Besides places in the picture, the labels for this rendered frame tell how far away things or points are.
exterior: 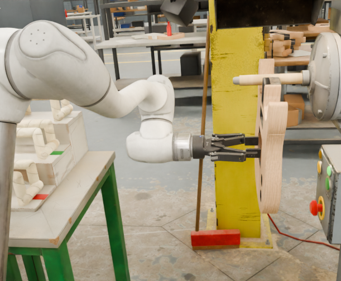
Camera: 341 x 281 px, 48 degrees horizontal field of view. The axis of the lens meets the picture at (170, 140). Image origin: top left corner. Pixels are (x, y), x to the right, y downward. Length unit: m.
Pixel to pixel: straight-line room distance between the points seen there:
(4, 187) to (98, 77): 0.27
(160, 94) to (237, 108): 1.00
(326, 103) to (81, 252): 1.89
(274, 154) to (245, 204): 1.36
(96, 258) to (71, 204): 1.31
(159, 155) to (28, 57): 0.61
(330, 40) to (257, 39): 0.94
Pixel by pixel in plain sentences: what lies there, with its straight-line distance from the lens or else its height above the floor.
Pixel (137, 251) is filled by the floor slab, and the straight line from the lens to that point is 2.50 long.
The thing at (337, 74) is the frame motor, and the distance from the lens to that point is 1.10.
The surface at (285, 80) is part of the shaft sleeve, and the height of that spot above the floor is 1.25.
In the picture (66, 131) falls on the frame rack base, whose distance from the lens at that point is 1.43.
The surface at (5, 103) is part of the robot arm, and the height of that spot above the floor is 1.35.
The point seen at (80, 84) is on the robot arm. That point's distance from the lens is 0.71.
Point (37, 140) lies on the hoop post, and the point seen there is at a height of 1.09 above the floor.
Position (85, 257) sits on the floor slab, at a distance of 2.54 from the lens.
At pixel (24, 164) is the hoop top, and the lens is 1.29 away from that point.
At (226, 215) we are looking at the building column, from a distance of 2.43.
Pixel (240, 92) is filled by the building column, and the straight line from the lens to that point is 2.10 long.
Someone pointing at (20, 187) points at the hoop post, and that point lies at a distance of 1.23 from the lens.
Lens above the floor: 1.53
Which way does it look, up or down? 22 degrees down
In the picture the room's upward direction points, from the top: 5 degrees counter-clockwise
